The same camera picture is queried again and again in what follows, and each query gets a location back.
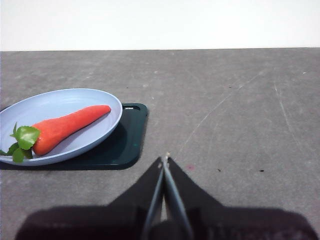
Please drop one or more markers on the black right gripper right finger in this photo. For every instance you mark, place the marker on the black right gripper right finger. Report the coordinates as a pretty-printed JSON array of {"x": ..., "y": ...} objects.
[{"x": 212, "y": 222}]

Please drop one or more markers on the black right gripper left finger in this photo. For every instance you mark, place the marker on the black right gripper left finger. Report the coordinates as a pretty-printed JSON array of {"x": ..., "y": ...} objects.
[{"x": 120, "y": 220}]

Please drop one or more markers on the orange carrot with green leaves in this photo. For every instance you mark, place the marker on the orange carrot with green leaves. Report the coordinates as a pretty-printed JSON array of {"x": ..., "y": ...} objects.
[{"x": 67, "y": 127}]

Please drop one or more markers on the dark green cutting board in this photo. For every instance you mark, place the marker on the dark green cutting board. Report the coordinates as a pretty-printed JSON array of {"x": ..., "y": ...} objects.
[{"x": 125, "y": 150}]

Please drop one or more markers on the light blue round plate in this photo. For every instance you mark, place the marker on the light blue round plate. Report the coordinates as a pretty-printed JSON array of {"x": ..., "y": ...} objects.
[{"x": 62, "y": 102}]

